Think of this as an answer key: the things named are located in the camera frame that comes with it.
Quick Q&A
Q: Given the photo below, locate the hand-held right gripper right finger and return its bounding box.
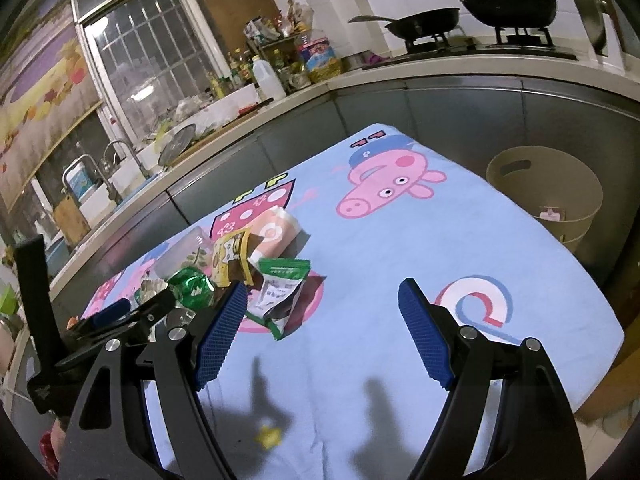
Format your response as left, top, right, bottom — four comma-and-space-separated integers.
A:
397, 277, 588, 480

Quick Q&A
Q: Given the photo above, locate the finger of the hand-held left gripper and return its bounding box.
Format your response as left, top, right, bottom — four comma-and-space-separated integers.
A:
75, 297, 133, 335
67, 290, 178, 348

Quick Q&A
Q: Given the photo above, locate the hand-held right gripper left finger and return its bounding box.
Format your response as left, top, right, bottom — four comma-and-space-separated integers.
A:
60, 280, 249, 480

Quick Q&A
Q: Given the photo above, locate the crushed green can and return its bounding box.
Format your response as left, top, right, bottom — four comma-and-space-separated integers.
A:
165, 267, 218, 311

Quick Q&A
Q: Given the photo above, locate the beige trash bin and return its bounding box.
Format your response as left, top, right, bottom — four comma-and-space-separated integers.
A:
486, 145, 603, 256

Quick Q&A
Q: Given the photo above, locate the crumpled silver wrapper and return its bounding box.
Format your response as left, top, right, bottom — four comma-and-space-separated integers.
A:
132, 277, 171, 306

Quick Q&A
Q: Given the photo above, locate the clear plastic cup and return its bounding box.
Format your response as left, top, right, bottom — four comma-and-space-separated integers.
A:
150, 227, 216, 281

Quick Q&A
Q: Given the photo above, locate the green white snack packet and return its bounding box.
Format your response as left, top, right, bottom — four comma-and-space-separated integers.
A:
244, 256, 313, 342

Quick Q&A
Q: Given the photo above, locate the yellow snack packet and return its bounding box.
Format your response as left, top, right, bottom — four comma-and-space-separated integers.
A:
210, 227, 253, 286

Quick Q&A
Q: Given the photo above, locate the wooden cutting board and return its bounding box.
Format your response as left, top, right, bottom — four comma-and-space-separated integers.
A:
52, 195, 91, 243

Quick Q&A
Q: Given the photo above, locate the printed cartoon blanket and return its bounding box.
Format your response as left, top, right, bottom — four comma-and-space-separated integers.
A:
80, 122, 626, 480

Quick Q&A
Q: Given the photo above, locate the pink white tissue pack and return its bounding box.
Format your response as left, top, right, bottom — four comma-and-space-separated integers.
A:
247, 205, 302, 261

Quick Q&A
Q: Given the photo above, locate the blue white container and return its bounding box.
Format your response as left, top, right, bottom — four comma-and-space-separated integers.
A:
67, 167, 96, 198

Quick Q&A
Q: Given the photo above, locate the steel faucet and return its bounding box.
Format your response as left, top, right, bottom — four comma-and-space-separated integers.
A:
102, 139, 151, 181

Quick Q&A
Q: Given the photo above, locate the round metal lid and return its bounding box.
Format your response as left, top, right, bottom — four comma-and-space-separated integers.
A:
157, 124, 197, 167

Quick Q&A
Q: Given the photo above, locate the cardboard box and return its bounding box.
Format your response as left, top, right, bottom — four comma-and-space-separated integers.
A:
575, 335, 640, 426

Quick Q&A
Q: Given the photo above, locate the white box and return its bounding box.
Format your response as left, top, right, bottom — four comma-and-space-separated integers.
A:
190, 82, 261, 128

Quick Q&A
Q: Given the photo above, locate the group of condiment bottles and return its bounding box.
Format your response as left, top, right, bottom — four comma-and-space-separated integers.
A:
207, 15, 316, 101

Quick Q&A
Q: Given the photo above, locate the white plastic jug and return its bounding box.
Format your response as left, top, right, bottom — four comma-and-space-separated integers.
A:
251, 56, 287, 102

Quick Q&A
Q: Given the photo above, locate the barred kitchen window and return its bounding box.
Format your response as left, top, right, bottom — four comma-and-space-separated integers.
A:
72, 0, 281, 126

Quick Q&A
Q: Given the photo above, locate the yellow oil bottle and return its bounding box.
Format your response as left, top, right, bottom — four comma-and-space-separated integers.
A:
297, 37, 346, 83

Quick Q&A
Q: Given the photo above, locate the gas stove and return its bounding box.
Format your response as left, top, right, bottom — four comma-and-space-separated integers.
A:
362, 25, 578, 68

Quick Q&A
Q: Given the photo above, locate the black frying pan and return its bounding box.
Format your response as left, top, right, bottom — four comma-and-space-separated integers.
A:
347, 7, 461, 41

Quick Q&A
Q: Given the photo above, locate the hanging steel lid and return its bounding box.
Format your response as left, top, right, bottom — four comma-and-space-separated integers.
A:
557, 0, 611, 56

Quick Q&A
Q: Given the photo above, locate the wall poster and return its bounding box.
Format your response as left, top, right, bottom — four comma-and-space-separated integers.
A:
0, 0, 106, 211

